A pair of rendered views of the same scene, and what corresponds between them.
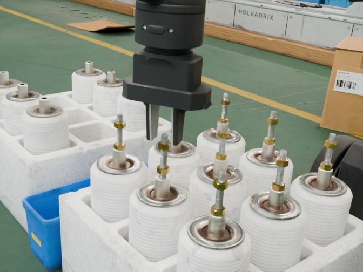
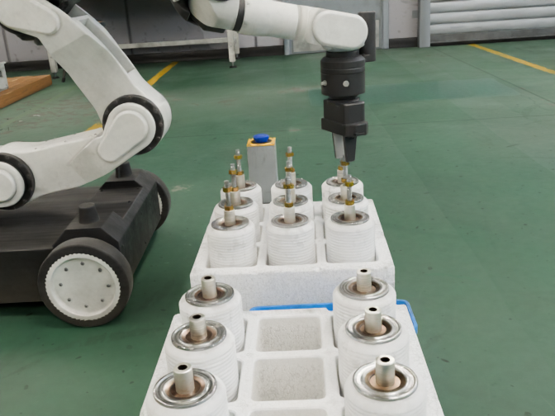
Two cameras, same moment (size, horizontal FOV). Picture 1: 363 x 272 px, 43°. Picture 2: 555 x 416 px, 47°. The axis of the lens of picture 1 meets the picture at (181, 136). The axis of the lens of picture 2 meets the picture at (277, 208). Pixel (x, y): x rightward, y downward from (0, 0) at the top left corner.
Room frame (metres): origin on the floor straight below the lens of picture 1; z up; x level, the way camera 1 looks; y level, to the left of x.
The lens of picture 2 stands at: (1.63, 0.80, 0.70)
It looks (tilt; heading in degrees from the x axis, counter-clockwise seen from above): 20 degrees down; 224
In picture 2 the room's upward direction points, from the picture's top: 4 degrees counter-clockwise
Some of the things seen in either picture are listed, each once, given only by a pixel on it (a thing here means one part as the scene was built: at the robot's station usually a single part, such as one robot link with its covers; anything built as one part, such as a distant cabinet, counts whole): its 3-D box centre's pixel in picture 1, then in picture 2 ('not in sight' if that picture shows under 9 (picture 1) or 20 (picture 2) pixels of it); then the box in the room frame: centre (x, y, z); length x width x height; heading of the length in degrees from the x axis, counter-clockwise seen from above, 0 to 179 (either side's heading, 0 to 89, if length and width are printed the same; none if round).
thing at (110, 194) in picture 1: (119, 211); (350, 260); (0.68, 0.10, 0.16); 0.10 x 0.10 x 0.18
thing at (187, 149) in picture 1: (174, 149); (289, 220); (0.76, 0.01, 0.25); 0.08 x 0.08 x 0.01
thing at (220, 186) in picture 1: (221, 183); not in sight; (0.51, -0.05, 0.32); 0.02 x 0.02 x 0.01; 31
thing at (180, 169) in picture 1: (172, 192); (291, 262); (0.76, 0.01, 0.16); 0.10 x 0.10 x 0.18
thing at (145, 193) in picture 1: (161, 194); (345, 198); (0.60, 0.02, 0.25); 0.08 x 0.08 x 0.01
